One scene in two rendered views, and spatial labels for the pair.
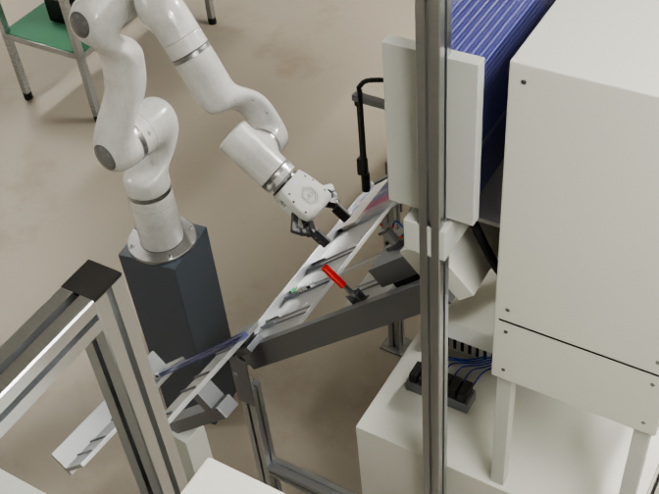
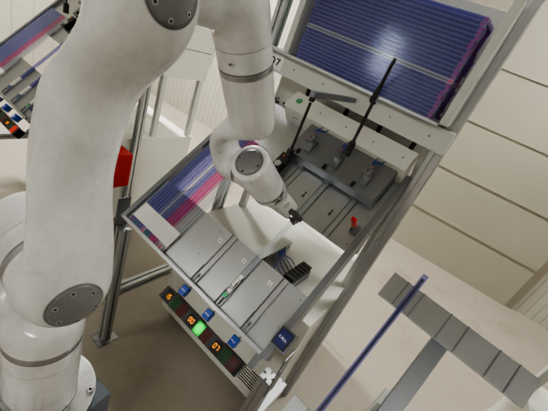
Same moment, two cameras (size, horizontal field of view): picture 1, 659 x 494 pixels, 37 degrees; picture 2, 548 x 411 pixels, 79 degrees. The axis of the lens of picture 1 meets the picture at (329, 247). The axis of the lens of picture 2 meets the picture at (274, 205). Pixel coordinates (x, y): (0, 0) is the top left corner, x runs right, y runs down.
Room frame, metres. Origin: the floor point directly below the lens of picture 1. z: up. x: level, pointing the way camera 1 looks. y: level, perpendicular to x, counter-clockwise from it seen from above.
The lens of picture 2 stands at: (1.76, 0.83, 1.46)
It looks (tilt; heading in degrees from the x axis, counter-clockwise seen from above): 27 degrees down; 263
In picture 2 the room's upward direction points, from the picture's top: 23 degrees clockwise
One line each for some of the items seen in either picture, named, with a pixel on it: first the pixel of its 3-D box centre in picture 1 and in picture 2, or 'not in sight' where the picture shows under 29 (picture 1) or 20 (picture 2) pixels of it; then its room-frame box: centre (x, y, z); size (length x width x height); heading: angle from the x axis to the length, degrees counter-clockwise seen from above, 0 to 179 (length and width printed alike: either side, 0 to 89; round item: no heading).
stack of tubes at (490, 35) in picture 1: (500, 53); (383, 44); (1.49, -0.34, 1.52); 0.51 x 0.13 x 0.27; 146
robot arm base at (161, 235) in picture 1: (156, 215); (42, 366); (1.99, 0.45, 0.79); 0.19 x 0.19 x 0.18
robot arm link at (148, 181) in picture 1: (148, 146); (39, 271); (2.02, 0.43, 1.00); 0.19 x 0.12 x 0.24; 140
